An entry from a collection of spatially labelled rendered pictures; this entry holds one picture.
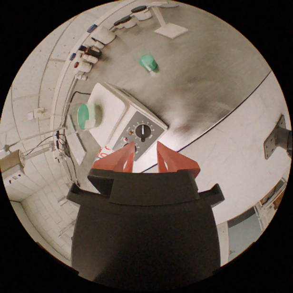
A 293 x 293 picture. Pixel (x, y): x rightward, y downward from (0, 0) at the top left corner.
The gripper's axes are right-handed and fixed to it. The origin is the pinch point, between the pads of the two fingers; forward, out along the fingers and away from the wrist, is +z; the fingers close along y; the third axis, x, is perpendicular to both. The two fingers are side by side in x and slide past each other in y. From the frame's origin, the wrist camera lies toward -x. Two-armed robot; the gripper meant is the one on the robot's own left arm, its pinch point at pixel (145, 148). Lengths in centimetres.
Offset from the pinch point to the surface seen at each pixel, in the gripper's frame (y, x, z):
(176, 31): -9.3, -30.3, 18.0
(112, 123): 6.6, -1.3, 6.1
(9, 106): 76, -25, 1
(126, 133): 4.2, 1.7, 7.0
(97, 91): 11.2, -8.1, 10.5
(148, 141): -0.6, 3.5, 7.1
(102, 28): 17.0, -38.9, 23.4
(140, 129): 1.1, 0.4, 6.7
